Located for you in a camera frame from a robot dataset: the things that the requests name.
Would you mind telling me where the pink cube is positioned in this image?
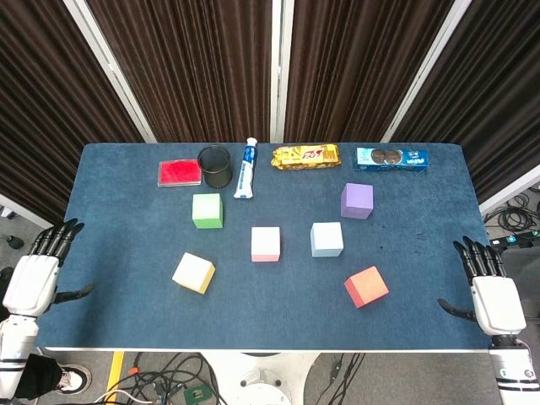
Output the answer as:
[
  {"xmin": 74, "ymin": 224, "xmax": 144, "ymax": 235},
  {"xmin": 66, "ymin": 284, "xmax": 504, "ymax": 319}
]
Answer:
[{"xmin": 251, "ymin": 226, "xmax": 282, "ymax": 263}]

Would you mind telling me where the black trouser leg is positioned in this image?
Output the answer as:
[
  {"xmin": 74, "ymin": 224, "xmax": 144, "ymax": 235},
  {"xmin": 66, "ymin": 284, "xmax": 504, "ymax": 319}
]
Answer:
[{"xmin": 16, "ymin": 353, "xmax": 64, "ymax": 400}]

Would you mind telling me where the blue sandwich cookie box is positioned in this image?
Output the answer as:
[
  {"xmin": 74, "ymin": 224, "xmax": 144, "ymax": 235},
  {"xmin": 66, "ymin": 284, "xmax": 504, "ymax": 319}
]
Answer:
[{"xmin": 353, "ymin": 146, "xmax": 430, "ymax": 172}]

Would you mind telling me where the red ink pad case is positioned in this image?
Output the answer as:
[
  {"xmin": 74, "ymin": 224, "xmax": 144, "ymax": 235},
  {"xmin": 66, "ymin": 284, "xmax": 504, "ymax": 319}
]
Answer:
[{"xmin": 157, "ymin": 158, "xmax": 203, "ymax": 188}]

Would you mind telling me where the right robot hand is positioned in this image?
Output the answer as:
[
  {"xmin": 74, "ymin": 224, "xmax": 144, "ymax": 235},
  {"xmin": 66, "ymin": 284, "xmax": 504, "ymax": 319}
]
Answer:
[{"xmin": 437, "ymin": 235, "xmax": 527, "ymax": 338}]

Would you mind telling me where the tangled floor cable bundle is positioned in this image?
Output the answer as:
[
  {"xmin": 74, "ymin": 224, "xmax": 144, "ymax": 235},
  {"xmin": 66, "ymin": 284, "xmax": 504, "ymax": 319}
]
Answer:
[{"xmin": 94, "ymin": 352, "xmax": 224, "ymax": 405}]

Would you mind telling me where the coiled black cable pile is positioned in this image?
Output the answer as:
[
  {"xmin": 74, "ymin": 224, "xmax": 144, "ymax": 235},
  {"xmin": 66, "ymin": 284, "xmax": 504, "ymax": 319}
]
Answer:
[{"xmin": 484, "ymin": 192, "xmax": 540, "ymax": 232}]

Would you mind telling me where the black power strip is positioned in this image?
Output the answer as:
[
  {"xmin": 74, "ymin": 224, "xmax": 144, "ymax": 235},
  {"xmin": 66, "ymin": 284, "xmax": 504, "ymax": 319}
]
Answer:
[{"xmin": 489, "ymin": 229, "xmax": 540, "ymax": 251}]

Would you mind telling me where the black mesh pen cup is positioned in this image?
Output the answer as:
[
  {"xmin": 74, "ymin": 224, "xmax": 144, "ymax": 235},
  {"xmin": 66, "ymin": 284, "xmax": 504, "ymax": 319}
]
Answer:
[{"xmin": 197, "ymin": 144, "xmax": 233, "ymax": 189}]

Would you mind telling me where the light blue cube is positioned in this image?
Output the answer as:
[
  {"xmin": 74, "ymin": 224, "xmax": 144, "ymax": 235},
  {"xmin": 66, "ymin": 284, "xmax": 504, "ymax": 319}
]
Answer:
[{"xmin": 310, "ymin": 221, "xmax": 344, "ymax": 258}]

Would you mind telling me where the white partition post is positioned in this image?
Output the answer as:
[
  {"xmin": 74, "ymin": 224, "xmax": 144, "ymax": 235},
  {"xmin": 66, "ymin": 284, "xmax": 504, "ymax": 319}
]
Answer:
[
  {"xmin": 379, "ymin": 0, "xmax": 473, "ymax": 143},
  {"xmin": 62, "ymin": 0, "xmax": 158, "ymax": 143},
  {"xmin": 269, "ymin": 0, "xmax": 295, "ymax": 143}
]

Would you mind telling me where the white blue toothpaste tube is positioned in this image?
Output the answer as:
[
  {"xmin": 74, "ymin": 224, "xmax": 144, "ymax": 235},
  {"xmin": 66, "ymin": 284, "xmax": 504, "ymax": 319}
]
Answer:
[{"xmin": 233, "ymin": 137, "xmax": 259, "ymax": 200}]

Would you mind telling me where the white sneaker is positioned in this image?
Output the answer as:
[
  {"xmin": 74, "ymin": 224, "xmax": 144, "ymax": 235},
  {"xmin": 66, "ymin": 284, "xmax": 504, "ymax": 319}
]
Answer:
[{"xmin": 57, "ymin": 364, "xmax": 92, "ymax": 393}]

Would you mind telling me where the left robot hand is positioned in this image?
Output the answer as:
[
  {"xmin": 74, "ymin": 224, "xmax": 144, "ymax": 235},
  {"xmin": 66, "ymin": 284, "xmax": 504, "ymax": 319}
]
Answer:
[{"xmin": 2, "ymin": 218, "xmax": 96, "ymax": 317}]

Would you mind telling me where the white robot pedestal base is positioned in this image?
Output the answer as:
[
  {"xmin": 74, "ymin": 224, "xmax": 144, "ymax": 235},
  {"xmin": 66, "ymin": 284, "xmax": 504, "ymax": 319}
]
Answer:
[{"xmin": 201, "ymin": 351, "xmax": 328, "ymax": 405}]

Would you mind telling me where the red cube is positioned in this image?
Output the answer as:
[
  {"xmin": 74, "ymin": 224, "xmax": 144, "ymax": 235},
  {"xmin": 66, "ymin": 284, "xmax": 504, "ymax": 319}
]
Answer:
[{"xmin": 343, "ymin": 265, "xmax": 390, "ymax": 310}]

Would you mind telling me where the purple cube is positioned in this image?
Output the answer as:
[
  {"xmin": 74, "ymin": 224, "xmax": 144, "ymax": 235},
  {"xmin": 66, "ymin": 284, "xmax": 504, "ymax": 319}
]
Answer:
[{"xmin": 340, "ymin": 182, "xmax": 375, "ymax": 220}]

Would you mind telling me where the small green box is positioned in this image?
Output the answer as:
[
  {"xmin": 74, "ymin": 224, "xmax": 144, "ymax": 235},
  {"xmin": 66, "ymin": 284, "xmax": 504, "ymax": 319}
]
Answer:
[{"xmin": 183, "ymin": 384, "xmax": 211, "ymax": 405}]

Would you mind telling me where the yellow cube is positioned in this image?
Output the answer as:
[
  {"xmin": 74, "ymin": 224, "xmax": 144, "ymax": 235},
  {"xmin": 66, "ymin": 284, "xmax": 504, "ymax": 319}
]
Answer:
[{"xmin": 171, "ymin": 251, "xmax": 216, "ymax": 295}]

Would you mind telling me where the green cube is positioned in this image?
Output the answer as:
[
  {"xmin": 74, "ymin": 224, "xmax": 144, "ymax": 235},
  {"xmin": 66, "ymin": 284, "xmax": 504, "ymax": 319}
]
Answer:
[{"xmin": 192, "ymin": 192, "xmax": 224, "ymax": 230}]

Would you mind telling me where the brown ribbed partition panel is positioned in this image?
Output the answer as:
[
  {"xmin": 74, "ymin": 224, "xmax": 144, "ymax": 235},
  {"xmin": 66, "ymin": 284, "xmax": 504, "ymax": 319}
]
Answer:
[
  {"xmin": 285, "ymin": 0, "xmax": 456, "ymax": 144},
  {"xmin": 0, "ymin": 0, "xmax": 147, "ymax": 235},
  {"xmin": 390, "ymin": 0, "xmax": 540, "ymax": 214},
  {"xmin": 86, "ymin": 0, "xmax": 275, "ymax": 144}
]

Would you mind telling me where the black floor cable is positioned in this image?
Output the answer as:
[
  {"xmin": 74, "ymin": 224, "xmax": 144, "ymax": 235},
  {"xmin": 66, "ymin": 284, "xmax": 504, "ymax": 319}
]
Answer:
[{"xmin": 324, "ymin": 352, "xmax": 366, "ymax": 405}]

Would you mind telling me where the yellow biscuit packet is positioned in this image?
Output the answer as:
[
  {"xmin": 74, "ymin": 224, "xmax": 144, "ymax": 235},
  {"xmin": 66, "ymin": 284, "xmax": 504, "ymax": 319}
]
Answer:
[{"xmin": 270, "ymin": 143, "xmax": 341, "ymax": 171}]

